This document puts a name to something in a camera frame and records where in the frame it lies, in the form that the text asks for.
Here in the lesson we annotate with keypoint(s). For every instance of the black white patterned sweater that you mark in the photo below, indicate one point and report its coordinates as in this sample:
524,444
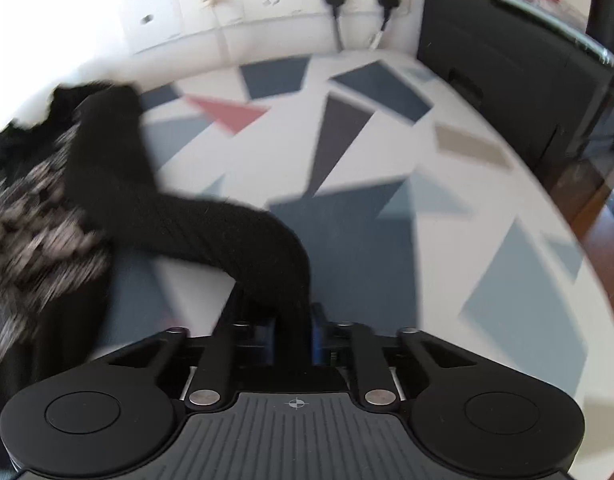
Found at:
187,230

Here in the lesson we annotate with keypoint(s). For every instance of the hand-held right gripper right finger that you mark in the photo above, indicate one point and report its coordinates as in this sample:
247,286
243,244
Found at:
318,332

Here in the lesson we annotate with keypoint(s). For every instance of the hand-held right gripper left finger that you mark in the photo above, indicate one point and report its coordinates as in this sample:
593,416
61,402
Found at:
247,335

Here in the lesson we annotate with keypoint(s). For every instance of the white wall socket panel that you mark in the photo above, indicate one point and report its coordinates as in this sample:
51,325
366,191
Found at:
152,20

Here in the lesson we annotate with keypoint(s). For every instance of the black cabinet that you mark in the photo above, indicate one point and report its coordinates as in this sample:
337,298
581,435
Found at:
497,60

